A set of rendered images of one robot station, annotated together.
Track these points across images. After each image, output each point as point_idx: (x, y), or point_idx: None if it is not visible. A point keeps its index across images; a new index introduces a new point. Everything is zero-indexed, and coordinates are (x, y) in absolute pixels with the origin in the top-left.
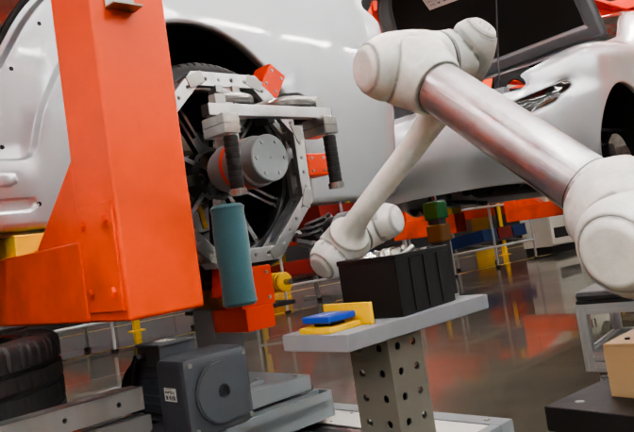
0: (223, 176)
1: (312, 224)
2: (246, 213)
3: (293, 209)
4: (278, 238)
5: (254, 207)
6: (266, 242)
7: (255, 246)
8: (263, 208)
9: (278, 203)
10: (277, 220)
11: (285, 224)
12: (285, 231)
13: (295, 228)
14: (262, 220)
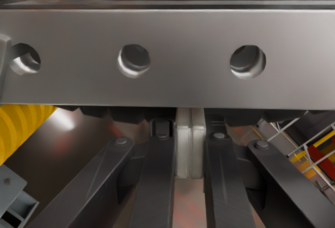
0: None
1: (273, 198)
2: None
3: (299, 7)
4: (10, 7)
5: None
6: None
7: None
8: None
9: None
10: None
11: (154, 6)
12: (89, 28)
13: (175, 95)
14: None
